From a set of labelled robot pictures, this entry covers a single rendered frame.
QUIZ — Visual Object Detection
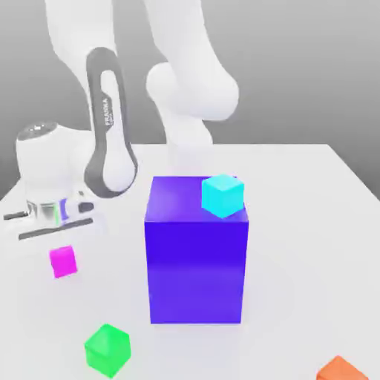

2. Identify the small magenta cube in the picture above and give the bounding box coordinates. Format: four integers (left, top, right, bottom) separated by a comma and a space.
48, 245, 79, 279

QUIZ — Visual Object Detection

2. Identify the small orange cube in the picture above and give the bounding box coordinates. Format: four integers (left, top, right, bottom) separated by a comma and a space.
315, 355, 370, 380

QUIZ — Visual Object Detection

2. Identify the large blue box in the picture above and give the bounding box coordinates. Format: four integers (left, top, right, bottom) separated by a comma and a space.
144, 175, 249, 325

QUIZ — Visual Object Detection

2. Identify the small green cube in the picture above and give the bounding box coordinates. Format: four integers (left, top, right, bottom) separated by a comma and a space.
84, 323, 132, 379

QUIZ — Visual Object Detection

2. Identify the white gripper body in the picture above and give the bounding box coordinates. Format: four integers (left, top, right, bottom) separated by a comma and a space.
17, 214, 108, 248

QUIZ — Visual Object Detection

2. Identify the small cyan cube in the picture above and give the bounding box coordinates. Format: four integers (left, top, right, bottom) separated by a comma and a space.
200, 174, 246, 220

